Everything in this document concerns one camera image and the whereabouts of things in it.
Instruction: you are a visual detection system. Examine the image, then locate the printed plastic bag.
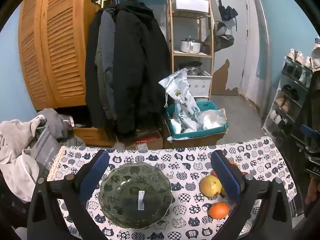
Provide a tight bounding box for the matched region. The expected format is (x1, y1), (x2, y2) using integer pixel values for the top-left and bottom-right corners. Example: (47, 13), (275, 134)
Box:
(159, 68), (202, 133)

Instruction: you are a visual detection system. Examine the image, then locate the grey jacket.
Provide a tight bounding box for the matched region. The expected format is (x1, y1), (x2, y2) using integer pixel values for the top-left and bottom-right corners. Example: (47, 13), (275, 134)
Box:
(96, 7), (118, 120)

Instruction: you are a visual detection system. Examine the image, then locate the group of shoes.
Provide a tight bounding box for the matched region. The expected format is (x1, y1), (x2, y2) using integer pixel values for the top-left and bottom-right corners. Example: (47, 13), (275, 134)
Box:
(269, 48), (320, 133)

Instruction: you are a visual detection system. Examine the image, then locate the dark pan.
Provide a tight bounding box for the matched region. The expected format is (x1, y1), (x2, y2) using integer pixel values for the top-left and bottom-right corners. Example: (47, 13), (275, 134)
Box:
(200, 41), (212, 55)

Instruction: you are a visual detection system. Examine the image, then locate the white pot with lid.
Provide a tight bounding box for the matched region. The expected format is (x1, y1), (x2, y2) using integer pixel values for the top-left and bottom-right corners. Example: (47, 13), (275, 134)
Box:
(180, 36), (202, 53)

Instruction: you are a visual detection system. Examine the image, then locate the teal cardboard box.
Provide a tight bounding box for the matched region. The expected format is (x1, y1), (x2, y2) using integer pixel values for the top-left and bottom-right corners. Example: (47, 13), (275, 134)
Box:
(165, 101), (230, 140)

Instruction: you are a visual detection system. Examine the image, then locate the wooden drawer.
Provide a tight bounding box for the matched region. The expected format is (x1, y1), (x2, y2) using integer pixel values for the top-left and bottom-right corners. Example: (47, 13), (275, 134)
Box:
(72, 126), (115, 148)

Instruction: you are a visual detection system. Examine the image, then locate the hanging dark bag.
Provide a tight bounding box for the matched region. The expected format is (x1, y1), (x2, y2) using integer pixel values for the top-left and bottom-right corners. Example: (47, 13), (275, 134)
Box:
(214, 35), (235, 53)

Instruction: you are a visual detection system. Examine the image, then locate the white storage box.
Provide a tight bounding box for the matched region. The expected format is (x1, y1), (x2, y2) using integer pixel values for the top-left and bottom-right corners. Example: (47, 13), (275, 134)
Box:
(172, 0), (210, 15)

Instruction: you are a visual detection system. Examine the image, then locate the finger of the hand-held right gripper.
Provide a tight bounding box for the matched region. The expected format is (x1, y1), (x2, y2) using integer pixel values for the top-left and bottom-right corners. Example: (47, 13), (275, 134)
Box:
(301, 124), (320, 140)

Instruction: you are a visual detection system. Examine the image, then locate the beige hoodie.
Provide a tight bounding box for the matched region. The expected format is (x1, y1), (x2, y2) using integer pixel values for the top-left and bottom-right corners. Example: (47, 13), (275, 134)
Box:
(0, 115), (48, 203)

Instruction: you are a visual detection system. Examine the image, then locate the white door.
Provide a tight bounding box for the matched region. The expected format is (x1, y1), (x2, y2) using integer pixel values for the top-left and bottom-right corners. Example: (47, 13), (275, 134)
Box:
(211, 0), (250, 96)

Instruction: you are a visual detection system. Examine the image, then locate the black umbrella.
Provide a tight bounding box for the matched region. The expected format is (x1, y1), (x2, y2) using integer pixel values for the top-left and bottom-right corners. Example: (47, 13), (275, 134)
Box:
(218, 0), (238, 32)

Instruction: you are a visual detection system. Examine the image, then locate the white drawer box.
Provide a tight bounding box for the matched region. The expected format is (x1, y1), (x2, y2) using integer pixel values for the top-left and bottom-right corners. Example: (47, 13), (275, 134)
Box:
(187, 71), (212, 98)

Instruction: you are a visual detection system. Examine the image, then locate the person's right hand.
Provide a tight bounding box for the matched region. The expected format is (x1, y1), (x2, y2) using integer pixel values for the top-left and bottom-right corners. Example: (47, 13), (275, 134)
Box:
(305, 176), (320, 217)

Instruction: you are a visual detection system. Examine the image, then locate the wooden louvered wardrobe door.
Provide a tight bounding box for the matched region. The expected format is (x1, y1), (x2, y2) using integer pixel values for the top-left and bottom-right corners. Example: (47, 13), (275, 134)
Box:
(18, 0), (100, 110)

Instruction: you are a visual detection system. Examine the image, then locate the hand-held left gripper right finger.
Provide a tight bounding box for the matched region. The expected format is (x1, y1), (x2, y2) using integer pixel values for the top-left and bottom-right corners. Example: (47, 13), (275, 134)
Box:
(211, 149), (293, 240)

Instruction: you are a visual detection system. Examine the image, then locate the shoe rack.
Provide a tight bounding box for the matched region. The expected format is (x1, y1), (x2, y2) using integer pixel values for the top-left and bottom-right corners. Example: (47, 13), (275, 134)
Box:
(261, 55), (315, 140)

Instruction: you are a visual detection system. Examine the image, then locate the green glass bowl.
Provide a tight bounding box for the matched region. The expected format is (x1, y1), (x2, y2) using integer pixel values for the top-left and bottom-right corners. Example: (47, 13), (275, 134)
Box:
(98, 162), (173, 229)

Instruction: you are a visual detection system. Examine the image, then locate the grey fabric bag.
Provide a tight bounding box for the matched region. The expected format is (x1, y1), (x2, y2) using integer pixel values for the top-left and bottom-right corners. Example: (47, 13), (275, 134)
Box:
(30, 126), (62, 180)

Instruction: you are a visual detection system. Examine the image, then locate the steel pot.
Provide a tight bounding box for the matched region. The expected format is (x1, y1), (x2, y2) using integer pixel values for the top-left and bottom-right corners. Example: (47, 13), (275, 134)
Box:
(185, 61), (203, 76)

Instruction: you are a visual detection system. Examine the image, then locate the bamboo shelf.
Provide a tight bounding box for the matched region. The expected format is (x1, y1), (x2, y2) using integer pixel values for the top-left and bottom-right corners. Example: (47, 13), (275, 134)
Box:
(168, 0), (215, 100)

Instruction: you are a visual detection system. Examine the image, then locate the small cardboard box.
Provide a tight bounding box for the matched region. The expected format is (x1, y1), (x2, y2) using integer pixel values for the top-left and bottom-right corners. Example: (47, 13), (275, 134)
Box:
(125, 129), (164, 150)

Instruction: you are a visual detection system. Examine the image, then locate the dark green jacket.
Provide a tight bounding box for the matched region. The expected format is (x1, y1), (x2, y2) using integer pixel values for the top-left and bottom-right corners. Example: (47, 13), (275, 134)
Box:
(85, 10), (105, 128)

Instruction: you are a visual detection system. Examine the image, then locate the clear plastic bag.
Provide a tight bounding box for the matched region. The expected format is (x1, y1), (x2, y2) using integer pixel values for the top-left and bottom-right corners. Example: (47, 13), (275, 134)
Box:
(197, 109), (228, 132)

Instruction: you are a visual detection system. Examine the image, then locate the hanging grey bag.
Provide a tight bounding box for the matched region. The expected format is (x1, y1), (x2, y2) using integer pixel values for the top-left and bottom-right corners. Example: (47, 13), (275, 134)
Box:
(214, 22), (228, 37)

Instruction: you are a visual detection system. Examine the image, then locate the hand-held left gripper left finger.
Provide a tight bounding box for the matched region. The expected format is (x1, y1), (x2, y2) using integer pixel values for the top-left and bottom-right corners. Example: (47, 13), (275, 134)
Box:
(27, 149), (110, 240)

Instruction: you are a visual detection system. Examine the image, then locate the black coat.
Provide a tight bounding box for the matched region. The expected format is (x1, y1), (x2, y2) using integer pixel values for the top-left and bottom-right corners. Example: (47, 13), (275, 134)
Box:
(112, 0), (172, 139)

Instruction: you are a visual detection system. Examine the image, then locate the large cardboard box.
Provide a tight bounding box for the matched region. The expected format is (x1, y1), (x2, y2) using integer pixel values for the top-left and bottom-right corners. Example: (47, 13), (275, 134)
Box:
(163, 120), (227, 150)

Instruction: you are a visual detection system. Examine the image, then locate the cat print tablecloth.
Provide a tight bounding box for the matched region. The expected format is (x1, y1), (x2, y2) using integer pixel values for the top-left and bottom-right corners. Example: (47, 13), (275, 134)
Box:
(47, 135), (298, 240)

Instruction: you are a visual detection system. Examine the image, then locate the grey garment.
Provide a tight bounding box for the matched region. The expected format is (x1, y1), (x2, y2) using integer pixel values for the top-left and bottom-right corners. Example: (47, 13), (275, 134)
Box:
(37, 108), (87, 147)

